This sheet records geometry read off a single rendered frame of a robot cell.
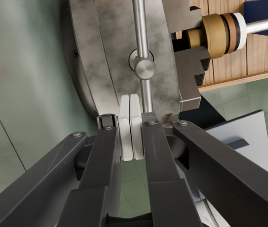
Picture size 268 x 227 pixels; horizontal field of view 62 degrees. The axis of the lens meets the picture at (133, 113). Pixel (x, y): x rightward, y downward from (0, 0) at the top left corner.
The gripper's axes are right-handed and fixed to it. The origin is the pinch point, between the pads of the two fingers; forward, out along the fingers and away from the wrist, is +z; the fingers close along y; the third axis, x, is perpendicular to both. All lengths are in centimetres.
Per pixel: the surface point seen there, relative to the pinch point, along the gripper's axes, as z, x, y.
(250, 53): 50, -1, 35
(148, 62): 5.2, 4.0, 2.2
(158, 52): 13.8, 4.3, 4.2
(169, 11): 25.9, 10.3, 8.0
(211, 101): 143, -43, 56
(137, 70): 5.2, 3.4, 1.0
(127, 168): 148, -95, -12
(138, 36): 6.8, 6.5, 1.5
